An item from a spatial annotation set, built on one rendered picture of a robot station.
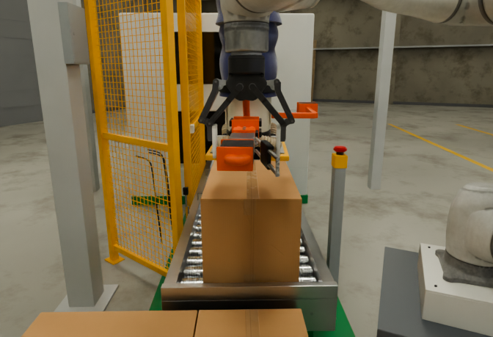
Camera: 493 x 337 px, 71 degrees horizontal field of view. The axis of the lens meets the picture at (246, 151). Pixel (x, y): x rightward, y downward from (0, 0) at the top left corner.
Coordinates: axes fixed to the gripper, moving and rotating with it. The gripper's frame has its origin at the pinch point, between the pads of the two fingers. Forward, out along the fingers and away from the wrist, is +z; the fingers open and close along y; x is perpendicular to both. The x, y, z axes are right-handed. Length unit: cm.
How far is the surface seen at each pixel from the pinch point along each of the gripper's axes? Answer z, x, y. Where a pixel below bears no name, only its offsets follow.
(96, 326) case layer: 72, -32, 55
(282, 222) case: 42, -56, -12
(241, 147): -2.2, 5.1, 0.7
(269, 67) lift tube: -18, -51, -6
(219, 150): -1.4, 5.2, 5.2
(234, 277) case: 67, -55, 7
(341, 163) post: 31, -106, -46
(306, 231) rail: 67, -100, -28
